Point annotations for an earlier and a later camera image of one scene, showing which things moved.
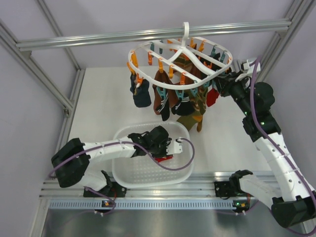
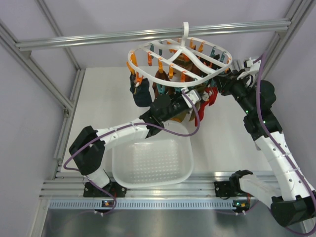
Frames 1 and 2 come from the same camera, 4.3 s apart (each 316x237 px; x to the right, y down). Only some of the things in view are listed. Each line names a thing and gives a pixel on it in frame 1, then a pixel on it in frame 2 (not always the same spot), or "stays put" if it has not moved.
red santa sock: x=212 y=96 stays put
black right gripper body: x=236 y=89 stays put
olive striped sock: x=187 y=121 to x=183 y=60
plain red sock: x=160 y=159 to x=201 y=110
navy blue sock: x=141 y=97 stays put
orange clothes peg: x=160 y=65 stays put
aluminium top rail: x=212 y=31 stays put
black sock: x=217 y=56 stays put
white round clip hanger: x=176 y=63 stays put
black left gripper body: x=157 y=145 to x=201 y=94
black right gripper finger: x=221 y=81 stays put
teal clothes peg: x=180 y=95 to x=161 y=90
